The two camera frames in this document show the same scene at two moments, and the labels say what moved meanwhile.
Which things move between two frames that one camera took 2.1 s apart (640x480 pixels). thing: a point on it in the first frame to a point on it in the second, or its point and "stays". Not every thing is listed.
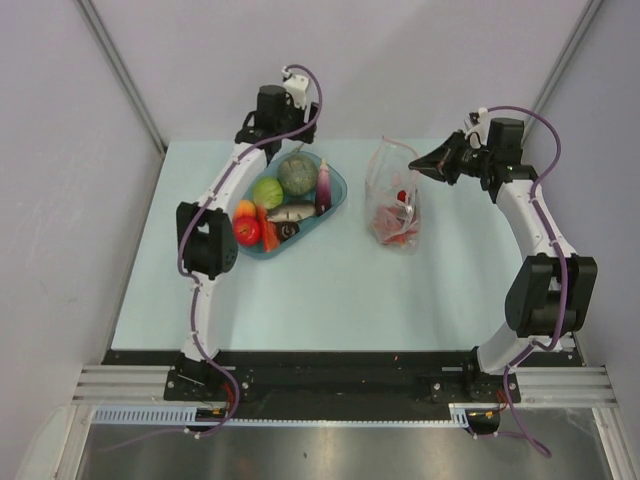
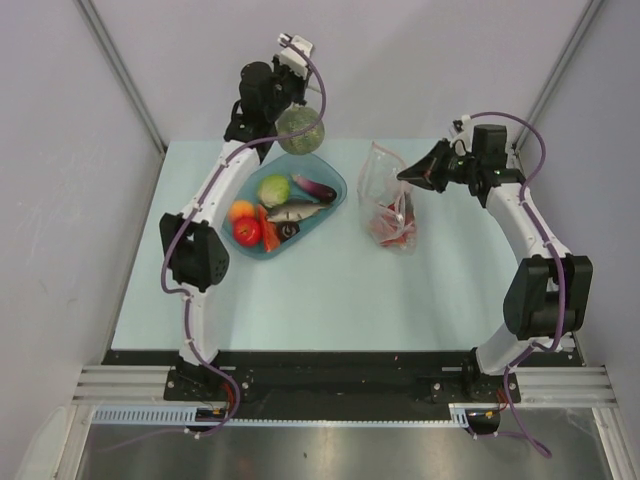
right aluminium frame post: [586, 17] stays
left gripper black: [299, 113] to [301, 83]
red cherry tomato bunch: [396, 224] stays
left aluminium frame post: [123, 72] stays
